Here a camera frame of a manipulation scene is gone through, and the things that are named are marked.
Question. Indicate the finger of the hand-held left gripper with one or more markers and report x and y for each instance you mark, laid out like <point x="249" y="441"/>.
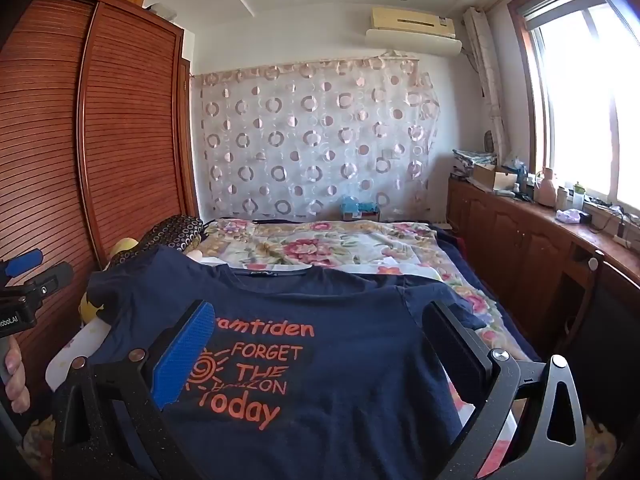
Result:
<point x="22" y="262"/>
<point x="52" y="277"/>

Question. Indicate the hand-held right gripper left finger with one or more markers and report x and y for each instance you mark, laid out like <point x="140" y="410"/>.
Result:
<point x="184" y="357"/>

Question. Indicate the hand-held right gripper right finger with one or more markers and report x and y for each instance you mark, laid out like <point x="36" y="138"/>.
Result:
<point x="452" y="352"/>

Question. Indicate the navy printed t-shirt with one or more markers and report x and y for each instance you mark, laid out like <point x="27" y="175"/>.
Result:
<point x="340" y="310"/>

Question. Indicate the person's left hand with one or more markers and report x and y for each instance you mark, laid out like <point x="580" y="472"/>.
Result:
<point x="15" y="385"/>

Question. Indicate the strawberry flower printed sheet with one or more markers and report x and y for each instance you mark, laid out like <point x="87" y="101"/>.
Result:
<point x="75" y="355"/>

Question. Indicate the yellow plush toy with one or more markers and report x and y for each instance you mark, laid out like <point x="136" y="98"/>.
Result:
<point x="125" y="249"/>

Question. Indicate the dark blue blanket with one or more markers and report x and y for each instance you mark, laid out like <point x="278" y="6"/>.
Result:
<point x="457" y="247"/>

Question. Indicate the black circle-patterned garment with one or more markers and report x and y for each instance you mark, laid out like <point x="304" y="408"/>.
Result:
<point x="170" y="232"/>

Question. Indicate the low wooden cabinet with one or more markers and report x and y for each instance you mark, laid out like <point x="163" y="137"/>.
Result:
<point x="520" y="240"/>

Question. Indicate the dark wooden chair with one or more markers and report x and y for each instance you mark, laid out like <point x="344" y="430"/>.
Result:
<point x="607" y="340"/>

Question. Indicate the floral blanket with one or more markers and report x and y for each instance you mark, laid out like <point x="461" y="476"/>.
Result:
<point x="300" y="245"/>

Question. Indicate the small printed carton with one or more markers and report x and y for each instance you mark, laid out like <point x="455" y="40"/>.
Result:
<point x="367" y="215"/>

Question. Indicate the wooden slatted wardrobe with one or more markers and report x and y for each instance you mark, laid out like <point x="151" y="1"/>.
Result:
<point x="130" y="135"/>

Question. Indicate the blue plastic bag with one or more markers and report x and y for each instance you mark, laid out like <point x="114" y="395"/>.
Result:
<point x="357" y="205"/>

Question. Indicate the cardboard box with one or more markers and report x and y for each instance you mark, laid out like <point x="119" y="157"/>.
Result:
<point x="492" y="176"/>

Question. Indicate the pink thermos jug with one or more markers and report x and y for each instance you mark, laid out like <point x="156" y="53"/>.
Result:
<point x="546" y="190"/>

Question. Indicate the small black box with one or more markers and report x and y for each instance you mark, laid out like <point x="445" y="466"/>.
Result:
<point x="585" y="218"/>

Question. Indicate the green-capped bottle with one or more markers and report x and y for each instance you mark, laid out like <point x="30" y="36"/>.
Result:
<point x="578" y="200"/>

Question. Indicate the dark oval hand fan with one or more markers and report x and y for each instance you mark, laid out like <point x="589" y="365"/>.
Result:
<point x="489" y="141"/>

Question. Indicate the pale window curtain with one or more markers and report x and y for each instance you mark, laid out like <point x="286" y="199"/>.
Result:
<point x="487" y="85"/>

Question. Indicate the white box on wardrobe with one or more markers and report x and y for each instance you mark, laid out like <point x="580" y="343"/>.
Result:
<point x="161" y="8"/>

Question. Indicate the window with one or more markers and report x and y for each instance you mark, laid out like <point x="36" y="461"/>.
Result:
<point x="585" y="90"/>

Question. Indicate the circle-patterned sheer wall curtain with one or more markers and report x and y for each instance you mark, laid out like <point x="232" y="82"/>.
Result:
<point x="310" y="135"/>

